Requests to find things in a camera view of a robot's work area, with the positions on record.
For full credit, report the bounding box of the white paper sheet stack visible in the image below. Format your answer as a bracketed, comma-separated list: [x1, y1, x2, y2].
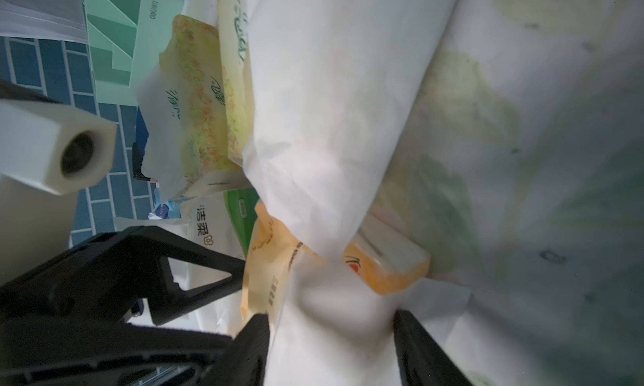
[1, 0, 88, 44]

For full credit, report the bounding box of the blue cartoon tissue pack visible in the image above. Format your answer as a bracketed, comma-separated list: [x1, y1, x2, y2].
[148, 187, 181, 220]

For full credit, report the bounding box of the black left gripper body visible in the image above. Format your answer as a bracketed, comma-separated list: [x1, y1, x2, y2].
[1, 305, 233, 385]

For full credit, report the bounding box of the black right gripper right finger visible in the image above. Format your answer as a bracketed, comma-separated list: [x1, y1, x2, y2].
[393, 310, 472, 386]

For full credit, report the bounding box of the yellow white tissue pack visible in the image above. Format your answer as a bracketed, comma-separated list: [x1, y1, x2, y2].
[137, 15, 249, 202]

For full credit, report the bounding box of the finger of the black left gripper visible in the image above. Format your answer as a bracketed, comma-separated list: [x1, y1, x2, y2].
[1, 226, 245, 326]

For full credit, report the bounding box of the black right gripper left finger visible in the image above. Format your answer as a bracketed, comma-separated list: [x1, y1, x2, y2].
[199, 314, 270, 386]

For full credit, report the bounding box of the green plastic file organizer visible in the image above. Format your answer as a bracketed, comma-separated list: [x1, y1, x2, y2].
[83, 0, 184, 106]

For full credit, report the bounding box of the orange white tissue pack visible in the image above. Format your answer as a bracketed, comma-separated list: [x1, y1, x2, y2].
[240, 202, 431, 327]

